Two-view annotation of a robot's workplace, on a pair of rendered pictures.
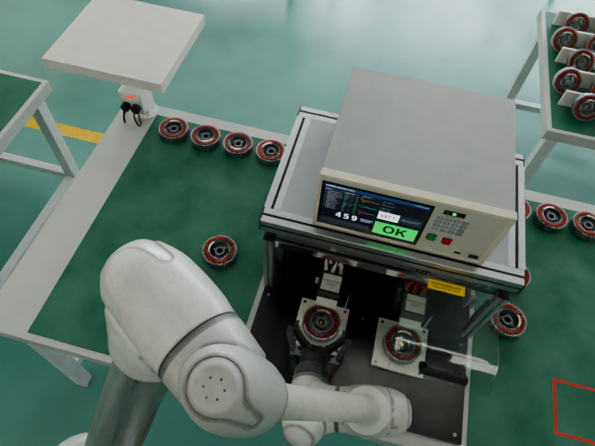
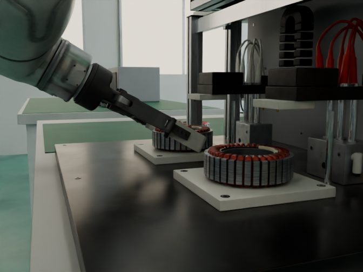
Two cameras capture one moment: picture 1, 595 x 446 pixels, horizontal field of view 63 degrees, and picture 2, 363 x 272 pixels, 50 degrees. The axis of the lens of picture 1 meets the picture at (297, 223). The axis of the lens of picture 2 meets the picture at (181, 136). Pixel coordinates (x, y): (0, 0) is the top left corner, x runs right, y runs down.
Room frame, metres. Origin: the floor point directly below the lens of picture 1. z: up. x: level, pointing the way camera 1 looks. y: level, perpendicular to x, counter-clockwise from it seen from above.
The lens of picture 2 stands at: (0.19, -0.72, 0.90)
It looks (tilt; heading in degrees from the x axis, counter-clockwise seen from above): 8 degrees down; 60
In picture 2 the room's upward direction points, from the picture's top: straight up
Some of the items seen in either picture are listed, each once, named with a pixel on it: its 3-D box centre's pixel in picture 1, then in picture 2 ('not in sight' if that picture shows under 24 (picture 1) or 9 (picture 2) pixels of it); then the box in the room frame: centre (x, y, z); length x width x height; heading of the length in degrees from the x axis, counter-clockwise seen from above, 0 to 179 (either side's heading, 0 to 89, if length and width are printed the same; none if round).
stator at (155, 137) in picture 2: (320, 323); (182, 137); (0.54, -0.10, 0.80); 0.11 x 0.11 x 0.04
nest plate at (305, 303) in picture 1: (320, 326); (182, 150); (0.54, -0.10, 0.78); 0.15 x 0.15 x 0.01; 80
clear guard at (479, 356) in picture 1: (446, 316); not in sight; (0.50, -0.40, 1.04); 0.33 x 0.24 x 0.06; 170
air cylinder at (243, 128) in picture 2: not in sight; (250, 135); (0.69, -0.12, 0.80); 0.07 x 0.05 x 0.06; 80
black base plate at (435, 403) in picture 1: (359, 334); (217, 172); (0.54, -0.22, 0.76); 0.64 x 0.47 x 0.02; 80
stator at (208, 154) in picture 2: (401, 344); (247, 163); (0.50, -0.34, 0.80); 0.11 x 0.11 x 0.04
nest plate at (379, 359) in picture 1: (399, 347); (247, 182); (0.50, -0.34, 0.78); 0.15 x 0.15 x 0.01; 80
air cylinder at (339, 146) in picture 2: (407, 300); (338, 157); (0.65, -0.36, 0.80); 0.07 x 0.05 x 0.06; 80
